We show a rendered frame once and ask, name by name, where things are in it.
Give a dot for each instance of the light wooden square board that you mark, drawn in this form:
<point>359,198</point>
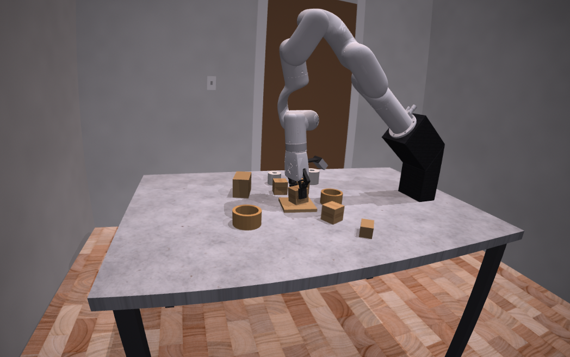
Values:
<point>289,207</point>

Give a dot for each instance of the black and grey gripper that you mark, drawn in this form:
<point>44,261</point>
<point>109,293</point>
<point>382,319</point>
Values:
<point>296,168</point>

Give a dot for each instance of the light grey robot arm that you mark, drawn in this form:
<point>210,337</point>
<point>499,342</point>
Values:
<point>368,77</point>

